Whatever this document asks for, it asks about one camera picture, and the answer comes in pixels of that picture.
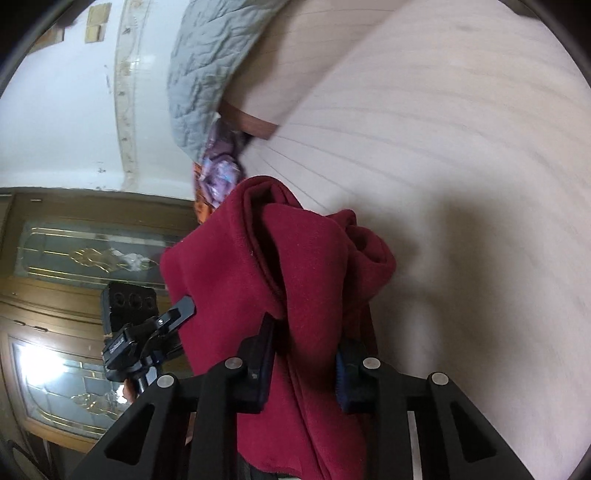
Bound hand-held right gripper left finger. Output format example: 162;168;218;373
69;314;278;480

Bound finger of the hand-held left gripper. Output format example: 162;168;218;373
156;296;197;334

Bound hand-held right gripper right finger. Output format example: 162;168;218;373
335;339;522;480

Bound dark red sweater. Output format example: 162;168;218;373
159;175;398;480

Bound wooden wardrobe with glass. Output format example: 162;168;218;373
0;186;201;464

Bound orange and purple cloth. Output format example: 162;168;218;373
191;119;246;224

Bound grey quilted blanket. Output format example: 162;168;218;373
166;0;291;163

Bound pink folded bedding roll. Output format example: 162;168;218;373
218;0;409;140

